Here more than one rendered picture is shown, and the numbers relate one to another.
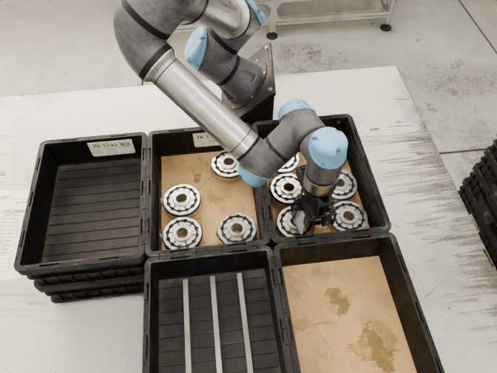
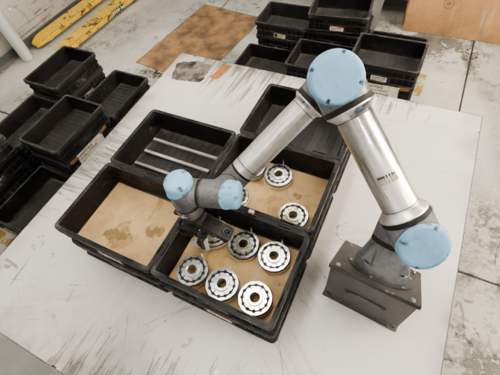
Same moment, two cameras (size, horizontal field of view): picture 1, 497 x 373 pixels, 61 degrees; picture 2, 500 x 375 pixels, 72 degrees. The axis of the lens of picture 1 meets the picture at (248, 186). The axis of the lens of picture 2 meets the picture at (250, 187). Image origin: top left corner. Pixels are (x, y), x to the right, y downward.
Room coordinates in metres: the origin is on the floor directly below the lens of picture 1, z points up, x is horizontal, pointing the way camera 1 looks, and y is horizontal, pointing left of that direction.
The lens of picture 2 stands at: (1.03, -0.44, 1.87)
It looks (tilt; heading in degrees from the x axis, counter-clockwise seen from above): 55 degrees down; 131
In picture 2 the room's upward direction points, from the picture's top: 11 degrees counter-clockwise
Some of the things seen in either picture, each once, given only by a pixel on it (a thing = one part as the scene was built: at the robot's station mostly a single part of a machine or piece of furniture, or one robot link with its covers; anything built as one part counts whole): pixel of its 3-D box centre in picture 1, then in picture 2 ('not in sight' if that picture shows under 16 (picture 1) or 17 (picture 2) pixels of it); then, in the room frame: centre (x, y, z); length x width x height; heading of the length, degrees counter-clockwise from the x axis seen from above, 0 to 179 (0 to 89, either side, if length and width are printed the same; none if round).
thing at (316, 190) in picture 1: (322, 178); (189, 207); (0.55, -0.16, 1.07); 0.08 x 0.08 x 0.05
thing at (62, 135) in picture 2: not in sight; (80, 147); (-0.76, 0.10, 0.37); 0.40 x 0.30 x 0.45; 97
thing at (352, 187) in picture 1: (339, 183); (222, 283); (0.68, -0.26, 0.86); 0.10 x 0.10 x 0.01
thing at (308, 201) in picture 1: (316, 200); (193, 220); (0.54, -0.16, 0.99); 0.09 x 0.08 x 0.12; 13
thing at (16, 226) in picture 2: not in sight; (46, 207); (-0.71, -0.30, 0.26); 0.40 x 0.30 x 0.23; 97
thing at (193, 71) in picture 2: not in sight; (190, 70); (-0.23, 0.68, 0.71); 0.22 x 0.19 x 0.01; 7
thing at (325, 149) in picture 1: (325, 155); (183, 191); (0.55, -0.16, 1.15); 0.09 x 0.08 x 0.11; 24
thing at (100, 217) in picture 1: (95, 206); (301, 129); (0.60, 0.42, 0.87); 0.40 x 0.30 x 0.11; 7
